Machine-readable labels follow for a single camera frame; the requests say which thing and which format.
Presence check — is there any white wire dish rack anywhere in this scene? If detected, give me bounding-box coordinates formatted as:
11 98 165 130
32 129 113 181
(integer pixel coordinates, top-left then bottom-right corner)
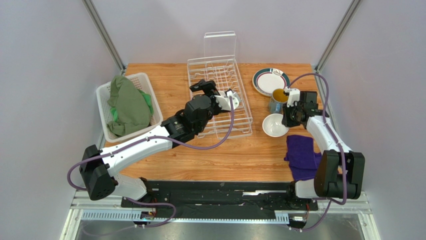
187 31 253 139

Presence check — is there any purple cloth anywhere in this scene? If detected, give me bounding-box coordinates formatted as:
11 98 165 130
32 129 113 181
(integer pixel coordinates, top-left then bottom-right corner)
284 135 322 182

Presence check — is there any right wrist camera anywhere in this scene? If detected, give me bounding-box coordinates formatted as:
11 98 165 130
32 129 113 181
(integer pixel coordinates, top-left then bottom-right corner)
283 87 301 108

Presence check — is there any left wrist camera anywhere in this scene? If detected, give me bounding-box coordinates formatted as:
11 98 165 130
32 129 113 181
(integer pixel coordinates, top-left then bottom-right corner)
215 89 242 112

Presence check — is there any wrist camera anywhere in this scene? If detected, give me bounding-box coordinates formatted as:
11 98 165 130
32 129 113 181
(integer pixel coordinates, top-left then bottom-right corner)
283 87 301 108
215 89 242 112

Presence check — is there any green cloth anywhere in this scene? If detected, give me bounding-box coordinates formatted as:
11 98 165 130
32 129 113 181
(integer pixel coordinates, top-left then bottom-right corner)
107 75 154 137

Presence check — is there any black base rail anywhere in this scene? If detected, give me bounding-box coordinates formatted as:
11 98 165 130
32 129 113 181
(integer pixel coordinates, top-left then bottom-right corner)
140 180 320 221

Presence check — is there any blue butterfly mug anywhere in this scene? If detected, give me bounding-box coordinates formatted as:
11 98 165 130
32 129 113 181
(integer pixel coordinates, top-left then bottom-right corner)
268 88 289 114

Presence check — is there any beige plate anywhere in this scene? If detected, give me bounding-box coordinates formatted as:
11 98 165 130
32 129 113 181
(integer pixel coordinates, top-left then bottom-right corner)
251 67 290 97

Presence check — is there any white flower-shaped bowl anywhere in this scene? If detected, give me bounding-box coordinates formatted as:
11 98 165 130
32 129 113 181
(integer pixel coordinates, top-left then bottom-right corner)
262 113 289 138

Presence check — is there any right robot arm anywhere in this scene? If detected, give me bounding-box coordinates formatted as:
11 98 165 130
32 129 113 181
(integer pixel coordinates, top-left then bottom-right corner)
281 87 366 205

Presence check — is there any white plastic basket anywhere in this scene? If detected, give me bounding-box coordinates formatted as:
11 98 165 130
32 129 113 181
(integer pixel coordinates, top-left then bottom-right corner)
96 72 164 143

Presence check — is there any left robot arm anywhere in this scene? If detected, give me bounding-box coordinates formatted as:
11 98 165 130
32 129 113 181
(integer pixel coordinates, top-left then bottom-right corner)
77 79 240 201

